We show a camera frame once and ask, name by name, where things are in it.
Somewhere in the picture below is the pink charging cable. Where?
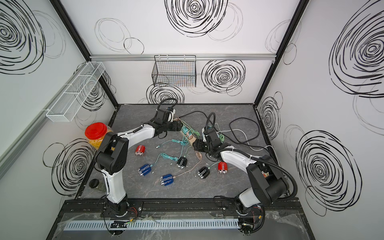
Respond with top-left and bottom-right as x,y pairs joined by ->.
173,149 -> 203,178

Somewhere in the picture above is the teal charging cable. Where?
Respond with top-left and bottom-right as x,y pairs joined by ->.
155,125 -> 200,150

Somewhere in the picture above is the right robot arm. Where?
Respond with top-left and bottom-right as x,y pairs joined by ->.
193,127 -> 289,210

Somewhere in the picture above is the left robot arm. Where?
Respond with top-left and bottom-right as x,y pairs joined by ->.
96,106 -> 183,204

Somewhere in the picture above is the beige power strip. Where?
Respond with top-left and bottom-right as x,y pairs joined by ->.
179,119 -> 200,145

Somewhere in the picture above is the teal USB charger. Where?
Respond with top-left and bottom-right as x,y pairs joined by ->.
181,126 -> 192,136

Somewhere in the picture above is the clear jar of yellow flakes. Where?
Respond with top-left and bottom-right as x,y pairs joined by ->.
85,122 -> 113,150

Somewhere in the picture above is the bundled teal cable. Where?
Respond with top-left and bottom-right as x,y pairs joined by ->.
151,152 -> 181,166

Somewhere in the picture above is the black power strip cord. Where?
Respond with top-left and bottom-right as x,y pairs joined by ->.
178,110 -> 262,145

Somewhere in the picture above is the black wire basket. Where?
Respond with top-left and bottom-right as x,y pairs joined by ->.
151,60 -> 197,88

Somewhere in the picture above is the aluminium wall rail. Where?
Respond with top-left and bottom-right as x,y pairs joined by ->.
90,53 -> 276,62

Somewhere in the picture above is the white wire shelf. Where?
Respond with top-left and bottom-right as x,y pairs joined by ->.
46,62 -> 106,123

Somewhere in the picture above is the white slotted cable duct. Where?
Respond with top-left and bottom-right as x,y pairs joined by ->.
64,219 -> 240,231

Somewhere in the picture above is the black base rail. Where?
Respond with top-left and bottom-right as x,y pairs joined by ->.
59,196 -> 304,218

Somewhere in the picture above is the black corner frame post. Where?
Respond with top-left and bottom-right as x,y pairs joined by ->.
49,0 -> 119,109

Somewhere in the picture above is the right black corner post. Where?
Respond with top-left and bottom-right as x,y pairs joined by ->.
253,0 -> 310,107

